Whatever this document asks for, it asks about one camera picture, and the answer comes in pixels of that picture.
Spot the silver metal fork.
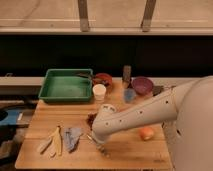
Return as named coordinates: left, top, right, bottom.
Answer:
left=86, top=134, right=109, bottom=157

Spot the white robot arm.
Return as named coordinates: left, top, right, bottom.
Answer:
left=92, top=76, right=213, bottom=171

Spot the white plastic cup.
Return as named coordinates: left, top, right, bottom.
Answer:
left=92, top=84, right=106, bottom=100

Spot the blue translucent plastic cup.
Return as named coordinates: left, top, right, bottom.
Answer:
left=124, top=88, right=136, bottom=103

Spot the red bowl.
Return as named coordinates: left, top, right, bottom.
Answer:
left=93, top=73, right=112, bottom=87

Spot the dark rectangular block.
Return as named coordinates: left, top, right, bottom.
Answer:
left=122, top=65, right=131, bottom=82

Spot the bunch of red grapes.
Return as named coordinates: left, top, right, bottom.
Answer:
left=86, top=113, right=97, bottom=128

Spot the purple bowl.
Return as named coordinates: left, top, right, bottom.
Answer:
left=132, top=76, right=153, bottom=95

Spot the green plastic tray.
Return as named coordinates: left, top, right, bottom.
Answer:
left=39, top=69, right=93, bottom=103

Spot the blue grey cloth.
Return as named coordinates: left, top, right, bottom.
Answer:
left=63, top=127, right=83, bottom=152

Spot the red yellow apple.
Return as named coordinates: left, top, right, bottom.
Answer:
left=139, top=127, right=154, bottom=141

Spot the blue object at left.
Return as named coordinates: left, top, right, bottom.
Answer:
left=0, top=110, right=22, bottom=126

